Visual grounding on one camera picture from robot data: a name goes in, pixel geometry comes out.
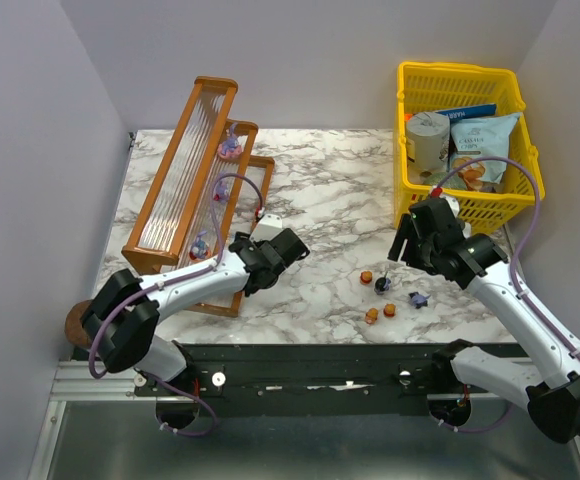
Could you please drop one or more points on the purple donkey toy lying down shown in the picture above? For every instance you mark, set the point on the purple donkey toy lying down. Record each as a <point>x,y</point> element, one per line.
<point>418,300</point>

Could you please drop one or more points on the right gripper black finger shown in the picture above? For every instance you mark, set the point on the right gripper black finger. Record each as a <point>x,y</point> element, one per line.
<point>412,255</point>
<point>401,239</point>

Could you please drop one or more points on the orange bear toy front left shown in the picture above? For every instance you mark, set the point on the orange bear toy front left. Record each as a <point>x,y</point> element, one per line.
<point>371,316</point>

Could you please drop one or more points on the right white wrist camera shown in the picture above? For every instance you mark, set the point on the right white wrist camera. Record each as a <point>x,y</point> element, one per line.
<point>438,192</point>

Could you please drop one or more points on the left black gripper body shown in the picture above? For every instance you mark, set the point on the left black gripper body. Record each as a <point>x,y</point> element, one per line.
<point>280,248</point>

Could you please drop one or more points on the orange bear toy back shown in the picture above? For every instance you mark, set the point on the orange bear toy back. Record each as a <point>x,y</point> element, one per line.
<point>366,277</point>

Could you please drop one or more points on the brown topped white roll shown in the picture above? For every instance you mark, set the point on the brown topped white roll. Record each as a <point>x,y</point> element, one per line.
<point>73,329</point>

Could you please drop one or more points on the yellow plastic basket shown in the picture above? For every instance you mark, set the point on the yellow plastic basket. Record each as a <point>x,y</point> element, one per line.
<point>431,86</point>

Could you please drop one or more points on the grey cylindrical canister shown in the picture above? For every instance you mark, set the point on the grey cylindrical canister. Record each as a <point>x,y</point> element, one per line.
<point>427,141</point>

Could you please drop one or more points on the light blue chips bag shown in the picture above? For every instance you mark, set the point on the light blue chips bag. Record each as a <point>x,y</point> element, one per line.
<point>479,138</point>

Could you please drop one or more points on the orange bear toy front right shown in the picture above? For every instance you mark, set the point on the orange bear toy front right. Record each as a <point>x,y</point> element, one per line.
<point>390,310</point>

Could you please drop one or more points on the orange bear toy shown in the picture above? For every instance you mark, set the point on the orange bear toy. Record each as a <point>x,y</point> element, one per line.
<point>390,310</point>
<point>371,316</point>
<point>366,277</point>

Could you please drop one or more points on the dark blue box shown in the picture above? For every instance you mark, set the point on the dark blue box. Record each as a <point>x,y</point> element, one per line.
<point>457,114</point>

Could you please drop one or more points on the black hat donkey toy back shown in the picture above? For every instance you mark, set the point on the black hat donkey toy back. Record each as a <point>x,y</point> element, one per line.
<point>382,285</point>

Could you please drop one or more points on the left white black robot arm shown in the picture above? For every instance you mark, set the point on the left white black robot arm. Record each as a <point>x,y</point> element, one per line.
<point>122,318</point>

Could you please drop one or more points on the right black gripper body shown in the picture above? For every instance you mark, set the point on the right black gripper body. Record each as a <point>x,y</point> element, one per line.
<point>415,240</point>

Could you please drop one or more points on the brown tiered acrylic shelf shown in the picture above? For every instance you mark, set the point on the brown tiered acrylic shelf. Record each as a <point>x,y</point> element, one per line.
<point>178,203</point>

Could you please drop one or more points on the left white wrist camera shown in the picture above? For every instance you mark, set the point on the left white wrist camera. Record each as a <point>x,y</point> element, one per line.
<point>267,228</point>

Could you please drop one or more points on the purple donkey red base toy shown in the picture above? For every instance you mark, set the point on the purple donkey red base toy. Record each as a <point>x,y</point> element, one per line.
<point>221,189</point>

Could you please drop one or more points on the white bottle grey cap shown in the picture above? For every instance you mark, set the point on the white bottle grey cap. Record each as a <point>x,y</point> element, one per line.
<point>466,228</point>

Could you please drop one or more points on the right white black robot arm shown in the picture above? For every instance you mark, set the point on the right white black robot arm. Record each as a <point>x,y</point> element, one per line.
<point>549,389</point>

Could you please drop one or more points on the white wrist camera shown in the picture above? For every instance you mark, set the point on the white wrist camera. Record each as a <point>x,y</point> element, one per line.
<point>438,192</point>
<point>267,228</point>

